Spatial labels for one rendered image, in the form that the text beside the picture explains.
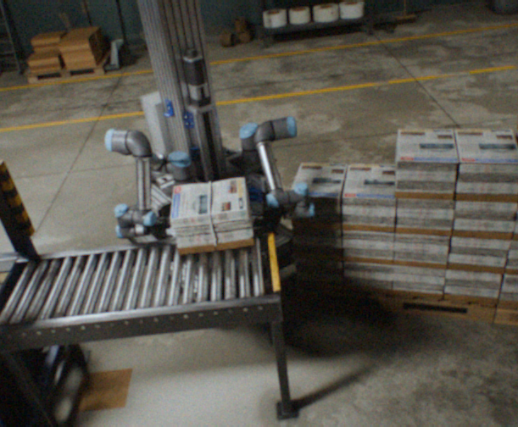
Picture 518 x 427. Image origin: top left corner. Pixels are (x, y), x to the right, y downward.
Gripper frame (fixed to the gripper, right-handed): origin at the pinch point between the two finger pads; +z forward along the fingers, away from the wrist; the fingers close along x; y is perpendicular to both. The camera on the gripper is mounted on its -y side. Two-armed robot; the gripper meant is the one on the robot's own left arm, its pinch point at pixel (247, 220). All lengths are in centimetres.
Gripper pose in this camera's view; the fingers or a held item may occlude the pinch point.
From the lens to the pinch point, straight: 267.1
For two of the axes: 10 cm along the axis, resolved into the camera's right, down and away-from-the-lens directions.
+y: -1.1, -8.2, -5.7
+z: -9.9, 1.2, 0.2
